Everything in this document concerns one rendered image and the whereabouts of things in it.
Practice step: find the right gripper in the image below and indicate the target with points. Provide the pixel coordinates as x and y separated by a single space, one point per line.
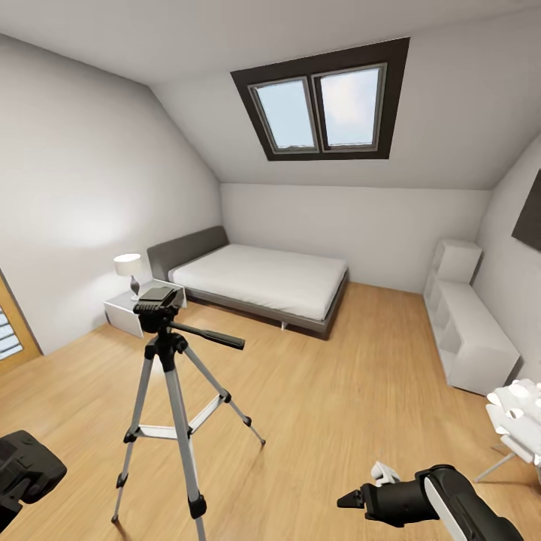
385 503

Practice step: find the camera tripod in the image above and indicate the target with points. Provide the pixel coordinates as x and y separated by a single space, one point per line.
157 317

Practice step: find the nightstand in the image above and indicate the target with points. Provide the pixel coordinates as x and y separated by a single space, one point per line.
120 308

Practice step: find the bookcase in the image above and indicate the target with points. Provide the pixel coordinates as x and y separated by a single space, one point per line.
475 353

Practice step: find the table lamp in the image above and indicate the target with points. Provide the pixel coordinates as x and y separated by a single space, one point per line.
127 266

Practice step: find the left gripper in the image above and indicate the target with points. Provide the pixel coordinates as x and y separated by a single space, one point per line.
9 506

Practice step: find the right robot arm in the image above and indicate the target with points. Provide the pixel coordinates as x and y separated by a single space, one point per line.
440 492

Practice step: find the digital camera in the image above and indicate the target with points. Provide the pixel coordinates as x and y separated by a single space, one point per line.
22 456

